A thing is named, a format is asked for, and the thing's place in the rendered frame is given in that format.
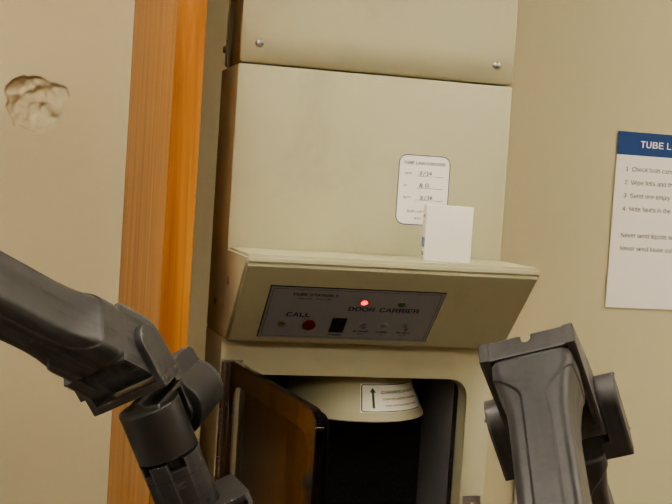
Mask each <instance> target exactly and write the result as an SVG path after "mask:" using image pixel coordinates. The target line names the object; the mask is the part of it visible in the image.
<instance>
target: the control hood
mask: <svg viewBox="0 0 672 504"><path fill-rule="evenodd" d="M539 276H540V271H537V268H534V267H529V266H524V265H519V264H513V263H508V262H503V261H495V260H476V259H470V263H455V262H440V261H425V260H423V259H422V258H421V257H418V256H398V255H379V254H359V253H340V252H320V251H301V250H281V249H262V248H242V247H230V250H228V249H227V264H226V281H225V297H224V314H223V330H222V335H223V336H224V337H225V339H227V340H233V341H264V342H295V343H326V344H357V345H388V346H419V347H450V348H478V345H480V344H485V343H488V344H490V343H494V342H498V341H502V340H506V339H507V337H508V335H509V333H510V331H511V329H512V328H513V326H514V324H515V322H516V320H517V318H518V316H519V314H520V312H521V310H522V309H523V307H524V305H525V303H526V301H527V299H528V297H529V295H530V293H531V292H532V290H533V288H534V286H535V284H536V282H537V280H538V278H539ZM271 285H281V286H303V287H326V288H349V289H372V290H394V291H417V292H440V293H447V294H446V297H445V299H444V301H443V303H442V306H441V308H440V310H439V312H438V314H437V317H436V319H435V321H434V323H433V325H432V328H431V330H430V332H429V334H428V337H427V339H426V341H425V342H410V341H379V340H349V339H319V338H289V337H259V336H257V332H258V329H259V326H260V322H261V319H262V315H263V312H264V308H265V305H266V302H267V298H268V295H269V291H270V288H271Z"/></svg>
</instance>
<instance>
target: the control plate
mask: <svg viewBox="0 0 672 504"><path fill-rule="evenodd" d="M446 294H447V293H440V292H417V291H394V290H372V289H349V288H326V287H303V286H281V285H271V288H270V291H269V295H268V298H267V302H266V305H265V308H264V312H263V315H262V319H261V322H260V326H259V329H258V332H257V336H259V337H289V338H319V339H349V340H379V341H410V342H425V341H426V339H427V337H428V334H429V332H430V330H431V328H432V325H433V323H434V321H435V319H436V317H437V314H438V312H439V310H440V308H441V306H442V303H443V301H444V299H445V297H446ZM361 300H368V301H369V304H368V305H367V306H361V305H360V301H361ZM401 301H405V302H407V305H406V306H405V307H403V308H400V307H398V306H397V304H398V303H399V302H401ZM333 318H347V321H346V324H345V327H344V330H343V332H342V333H337V332H328V331H329V328H330V325H331V322H332V319H333ZM280 320H284V321H286V325H285V326H282V327H280V326H278V325H277V322H278V321H280ZM307 320H313V321H314V322H315V324H316V326H315V327H314V328H313V329H311V330H306V329H304V328H303V325H302V324H303V322H305V321H307ZM363 322H365V323H367V327H366V328H365V329H362V328H361V327H359V324H360V323H363ZM384 323H386V324H388V328H387V329H386V330H383V329H382V328H380V326H381V324H384ZM404 324H408V325H409V328H408V330H407V331H404V329H402V328H401V327H402V325H404Z"/></svg>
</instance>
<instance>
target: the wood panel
mask: <svg viewBox="0 0 672 504"><path fill-rule="evenodd" d="M206 16H207V0H135V9H134V26H133V44H132V62H131V80H130V98H129V115H128V133H127V151H126V169H125V187H124V204H123V222H122V240H121V258H120V275H119V293H118V302H121V303H122V304H124V305H126V306H128V307H129V308H131V309H133V310H135V311H136V312H138V313H140V314H142V315H143V316H145V317H147V318H148V319H149V320H150V321H151V322H152V323H153V324H154V326H155V327H156V328H157V330H158V331H159V332H160V334H161V336H162V338H163V339H164V341H165V343H166V345H167V347H168V348H169V350H170V352H171V354H172V353H174V352H176V351H178V350H180V348H182V347H183V348H185V347H187V337H188V320H189V303H190V286H191V269H192V252H193V235H194V219H195V202H196V185H197V168H198V151H199V134H200V117H201V100H202V83H203V67H204V50H205V33H206ZM133 401H134V400H133ZM133 401H130V402H128V403H126V404H124V405H121V406H119V407H117V408H114V409H112V418H111V436H110V453H109V471H108V489H107V504H155V503H154V501H153V499H152V496H151V494H150V491H149V489H148V487H147V484H146V482H145V479H144V477H143V475H142V472H141V470H140V467H139V465H138V463H137V460H136V458H135V455H134V453H133V451H132V448H131V446H130V443H129V441H128V439H127V436H126V434H125V431H124V429H123V427H122V424H121V422H120V419H119V414H120V413H121V412H122V411H123V410H124V409H125V408H127V407H128V406H129V405H130V404H131V403H132V402H133Z"/></svg>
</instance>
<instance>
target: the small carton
mask: <svg viewBox="0 0 672 504"><path fill-rule="evenodd" d="M473 214H474V208H472V207H462V206H447V205H431V204H424V214H423V229H422V243H421V258H422V259H423V260H425V261H440V262H455V263H470V256H471V242H472V228H473Z"/></svg>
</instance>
